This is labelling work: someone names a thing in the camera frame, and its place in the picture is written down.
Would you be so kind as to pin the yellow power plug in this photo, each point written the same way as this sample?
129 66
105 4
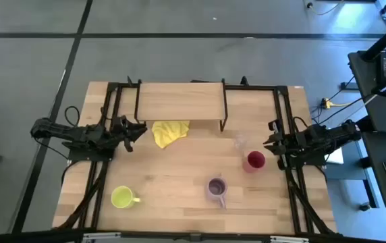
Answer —
326 103

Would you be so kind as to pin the black frame clamp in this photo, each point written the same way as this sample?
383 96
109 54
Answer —
130 81
244 81

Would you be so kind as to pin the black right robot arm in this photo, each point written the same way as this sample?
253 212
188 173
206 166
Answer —
331 135

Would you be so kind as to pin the black aluminium table frame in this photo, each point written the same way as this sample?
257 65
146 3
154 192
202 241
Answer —
282 90

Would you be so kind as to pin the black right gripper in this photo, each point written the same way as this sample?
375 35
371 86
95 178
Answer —
287 145

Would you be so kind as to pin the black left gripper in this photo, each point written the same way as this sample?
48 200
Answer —
120 128

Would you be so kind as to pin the wooden shelf with black legs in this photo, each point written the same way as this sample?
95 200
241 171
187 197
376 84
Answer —
179 101

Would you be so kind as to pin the dark side desk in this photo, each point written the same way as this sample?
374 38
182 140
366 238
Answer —
382 111

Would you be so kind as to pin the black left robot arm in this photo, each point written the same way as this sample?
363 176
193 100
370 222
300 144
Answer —
61 130

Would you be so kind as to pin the yellow-green mug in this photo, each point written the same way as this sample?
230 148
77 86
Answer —
122 197

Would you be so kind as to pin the red plastic cup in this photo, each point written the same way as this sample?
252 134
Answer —
254 160

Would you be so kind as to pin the yellow cloth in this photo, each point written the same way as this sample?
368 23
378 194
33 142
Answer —
167 133

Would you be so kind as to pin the purple ribbed mug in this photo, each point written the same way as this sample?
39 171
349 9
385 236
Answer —
216 187

